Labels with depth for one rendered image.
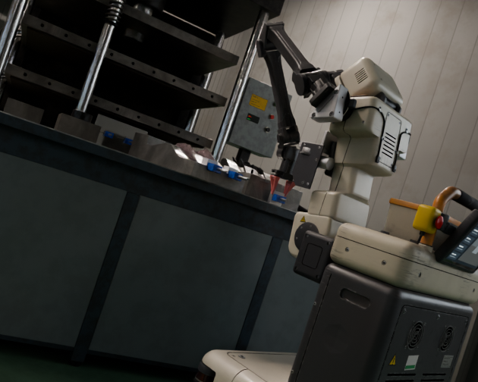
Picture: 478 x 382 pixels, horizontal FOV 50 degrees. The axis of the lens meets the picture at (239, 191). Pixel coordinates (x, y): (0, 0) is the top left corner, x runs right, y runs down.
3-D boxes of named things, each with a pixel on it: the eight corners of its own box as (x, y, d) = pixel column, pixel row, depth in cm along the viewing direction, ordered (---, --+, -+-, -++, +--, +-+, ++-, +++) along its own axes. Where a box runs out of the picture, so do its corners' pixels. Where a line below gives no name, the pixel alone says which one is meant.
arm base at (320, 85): (328, 85, 162) (349, 98, 170) (318, 70, 167) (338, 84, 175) (309, 104, 166) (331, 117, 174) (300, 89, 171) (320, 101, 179)
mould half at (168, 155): (241, 192, 204) (250, 167, 204) (190, 175, 186) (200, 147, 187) (174, 171, 241) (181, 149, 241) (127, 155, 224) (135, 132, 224)
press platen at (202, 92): (224, 106, 286) (227, 98, 286) (20, 22, 242) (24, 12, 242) (186, 110, 354) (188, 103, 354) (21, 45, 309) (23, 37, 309)
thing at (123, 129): (137, 162, 270) (148, 131, 270) (86, 145, 259) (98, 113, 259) (121, 157, 316) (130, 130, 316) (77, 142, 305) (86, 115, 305)
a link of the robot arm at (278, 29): (258, 16, 199) (281, 14, 202) (255, 47, 209) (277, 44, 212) (306, 82, 171) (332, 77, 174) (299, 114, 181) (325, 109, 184)
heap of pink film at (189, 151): (221, 171, 210) (227, 154, 210) (188, 159, 199) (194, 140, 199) (187, 161, 230) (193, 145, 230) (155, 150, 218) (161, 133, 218)
